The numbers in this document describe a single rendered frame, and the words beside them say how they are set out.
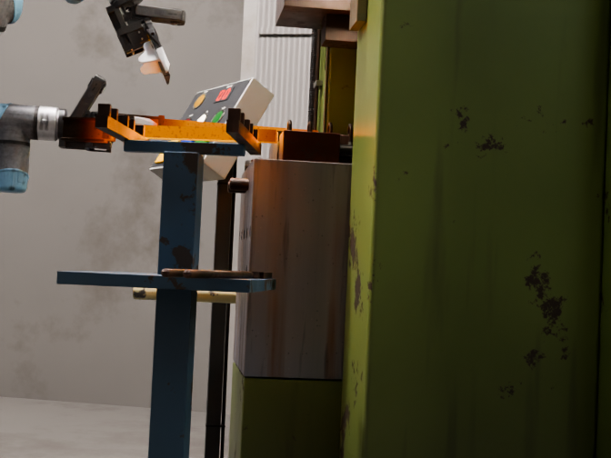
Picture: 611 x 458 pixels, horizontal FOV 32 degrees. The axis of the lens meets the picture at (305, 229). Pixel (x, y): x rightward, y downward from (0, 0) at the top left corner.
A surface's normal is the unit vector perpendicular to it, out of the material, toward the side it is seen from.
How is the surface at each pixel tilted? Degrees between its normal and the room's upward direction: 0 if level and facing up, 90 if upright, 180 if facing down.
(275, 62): 90
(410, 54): 90
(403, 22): 90
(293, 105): 90
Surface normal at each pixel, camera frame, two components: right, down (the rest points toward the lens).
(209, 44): -0.21, -0.05
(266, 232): 0.13, -0.04
